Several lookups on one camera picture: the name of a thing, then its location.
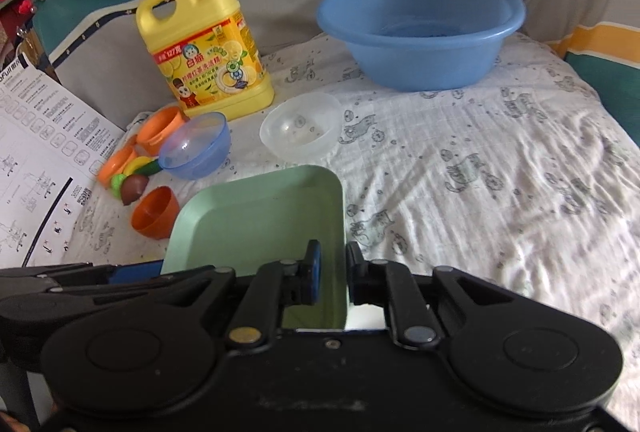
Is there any clear plastic small bowl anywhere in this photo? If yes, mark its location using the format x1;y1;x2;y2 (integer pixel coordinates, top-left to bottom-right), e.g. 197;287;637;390
259;92;342;163

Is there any white instruction sheet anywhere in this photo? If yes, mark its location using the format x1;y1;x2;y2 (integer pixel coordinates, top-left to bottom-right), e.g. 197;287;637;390
0;56;124;267

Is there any orange toy lid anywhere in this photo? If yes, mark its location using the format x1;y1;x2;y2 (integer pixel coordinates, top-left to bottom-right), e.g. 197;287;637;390
98;146;138;188

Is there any yellow toy banana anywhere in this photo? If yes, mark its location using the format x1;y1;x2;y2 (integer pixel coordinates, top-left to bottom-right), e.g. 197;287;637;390
122;155;154;176

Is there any light green toy piece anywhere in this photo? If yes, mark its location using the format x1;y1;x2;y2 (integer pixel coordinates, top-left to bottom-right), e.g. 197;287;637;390
110;173;127;199

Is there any yellow dish soap jug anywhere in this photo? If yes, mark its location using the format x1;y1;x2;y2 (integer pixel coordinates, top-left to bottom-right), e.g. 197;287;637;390
136;0;274;121

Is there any large blue plastic basin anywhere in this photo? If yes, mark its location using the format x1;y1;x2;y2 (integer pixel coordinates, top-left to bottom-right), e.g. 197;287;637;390
317;0;526;92

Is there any blue translucent small bowl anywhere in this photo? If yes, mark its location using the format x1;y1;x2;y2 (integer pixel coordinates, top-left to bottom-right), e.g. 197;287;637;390
158;112;231;181

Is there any orange toy pot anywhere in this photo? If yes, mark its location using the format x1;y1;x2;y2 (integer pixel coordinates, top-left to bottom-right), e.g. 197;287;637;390
137;106;188;157

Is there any orange toy bowl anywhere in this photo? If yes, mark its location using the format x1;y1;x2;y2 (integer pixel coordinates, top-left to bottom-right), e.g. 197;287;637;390
130;186;180;240

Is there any green toy cucumber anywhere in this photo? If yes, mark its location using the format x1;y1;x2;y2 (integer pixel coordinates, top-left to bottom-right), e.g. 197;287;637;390
134;160;162;176

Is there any green square plastic plate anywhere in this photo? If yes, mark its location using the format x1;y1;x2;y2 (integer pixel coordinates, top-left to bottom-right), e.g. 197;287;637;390
162;165;348;329

